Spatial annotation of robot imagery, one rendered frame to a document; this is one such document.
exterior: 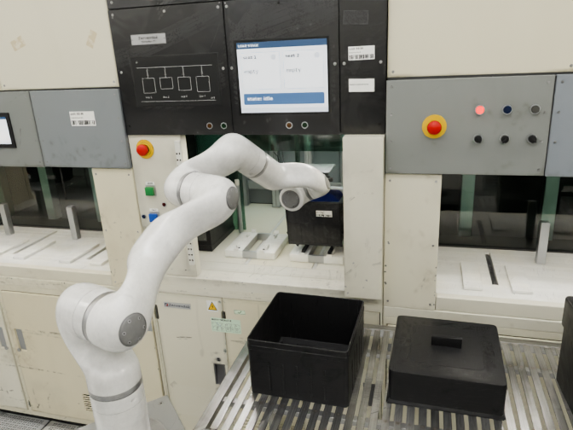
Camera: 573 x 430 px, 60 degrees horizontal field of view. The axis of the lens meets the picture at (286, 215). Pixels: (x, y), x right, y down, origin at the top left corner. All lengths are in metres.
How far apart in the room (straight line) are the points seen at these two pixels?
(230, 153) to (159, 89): 0.49
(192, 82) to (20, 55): 0.66
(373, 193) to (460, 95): 0.36
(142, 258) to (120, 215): 0.78
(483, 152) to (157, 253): 0.94
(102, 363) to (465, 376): 0.87
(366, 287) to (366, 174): 0.38
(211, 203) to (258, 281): 0.66
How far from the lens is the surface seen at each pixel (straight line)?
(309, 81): 1.54
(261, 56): 1.58
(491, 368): 1.43
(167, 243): 1.19
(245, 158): 1.36
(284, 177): 1.51
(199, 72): 1.66
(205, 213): 1.21
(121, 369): 1.20
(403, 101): 1.50
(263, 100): 1.59
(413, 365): 1.39
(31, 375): 2.64
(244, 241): 2.09
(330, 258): 1.90
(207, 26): 1.64
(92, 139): 1.90
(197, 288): 1.90
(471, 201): 2.05
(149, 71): 1.74
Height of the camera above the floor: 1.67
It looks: 19 degrees down
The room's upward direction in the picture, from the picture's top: 3 degrees counter-clockwise
